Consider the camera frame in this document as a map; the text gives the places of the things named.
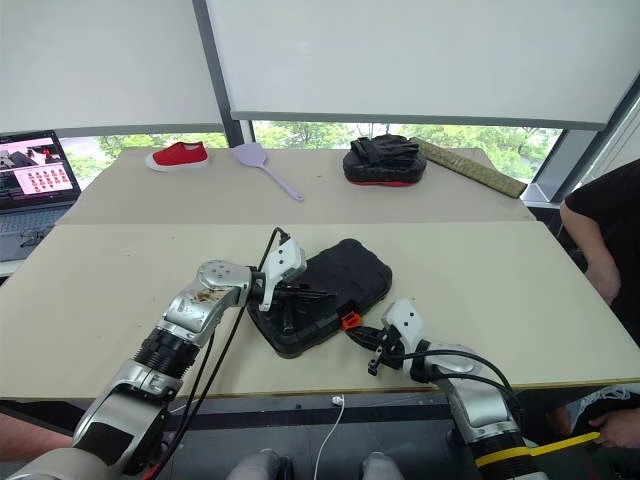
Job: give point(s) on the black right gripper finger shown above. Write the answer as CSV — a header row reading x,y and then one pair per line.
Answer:
x,y
377,362
367,337

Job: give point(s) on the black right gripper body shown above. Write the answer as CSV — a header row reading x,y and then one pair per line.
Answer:
x,y
392,350

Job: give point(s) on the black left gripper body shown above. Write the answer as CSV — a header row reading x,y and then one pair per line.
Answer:
x,y
287,295

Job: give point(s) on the black plastic tool case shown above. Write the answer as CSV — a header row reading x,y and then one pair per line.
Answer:
x,y
345,270

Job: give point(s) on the bare bystander forearm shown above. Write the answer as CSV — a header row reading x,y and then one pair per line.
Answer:
x,y
582,235
30,425

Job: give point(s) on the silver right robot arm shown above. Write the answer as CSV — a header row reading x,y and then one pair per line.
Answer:
x,y
480,405

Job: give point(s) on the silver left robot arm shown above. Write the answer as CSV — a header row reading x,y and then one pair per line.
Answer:
x,y
190,310

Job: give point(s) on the bare bystander hand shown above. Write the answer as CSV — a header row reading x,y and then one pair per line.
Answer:
x,y
605,285
622,430

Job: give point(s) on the grey rounded shape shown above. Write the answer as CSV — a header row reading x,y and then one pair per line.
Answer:
x,y
381,467
260,465

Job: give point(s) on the lilac plastic spatula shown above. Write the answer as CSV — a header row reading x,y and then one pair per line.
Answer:
x,y
252,155

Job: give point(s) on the black red boxing focus mitt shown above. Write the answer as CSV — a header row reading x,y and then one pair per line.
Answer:
x,y
385,167

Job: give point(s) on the red slip-on shoe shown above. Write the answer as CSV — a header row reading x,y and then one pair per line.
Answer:
x,y
180,156

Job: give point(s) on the rolled green brown mat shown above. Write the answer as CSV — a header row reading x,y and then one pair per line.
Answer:
x,y
470,167

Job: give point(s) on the white patterned cloth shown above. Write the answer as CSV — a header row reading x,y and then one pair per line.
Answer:
x,y
610,397

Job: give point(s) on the white roller blind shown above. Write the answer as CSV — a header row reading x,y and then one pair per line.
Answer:
x,y
100,60
400,55

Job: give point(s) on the thin framed eyeglasses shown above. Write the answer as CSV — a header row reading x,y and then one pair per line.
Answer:
x,y
32,237

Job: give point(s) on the bystander in black shirt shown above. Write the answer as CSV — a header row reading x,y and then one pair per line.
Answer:
x,y
620,210

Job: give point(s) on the grey robot body shell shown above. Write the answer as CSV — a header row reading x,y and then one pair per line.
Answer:
x,y
50,465

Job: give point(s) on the open laptop computer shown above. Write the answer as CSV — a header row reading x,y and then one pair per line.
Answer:
x,y
30,170

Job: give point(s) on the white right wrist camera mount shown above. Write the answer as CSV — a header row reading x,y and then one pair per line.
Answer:
x,y
405,320

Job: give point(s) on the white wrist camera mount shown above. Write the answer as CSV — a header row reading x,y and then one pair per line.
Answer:
x,y
282,260
405,320

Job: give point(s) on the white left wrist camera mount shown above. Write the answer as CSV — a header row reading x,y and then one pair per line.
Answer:
x,y
282,260

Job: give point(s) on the grey window frame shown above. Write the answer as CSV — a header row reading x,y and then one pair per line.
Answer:
x,y
220,75

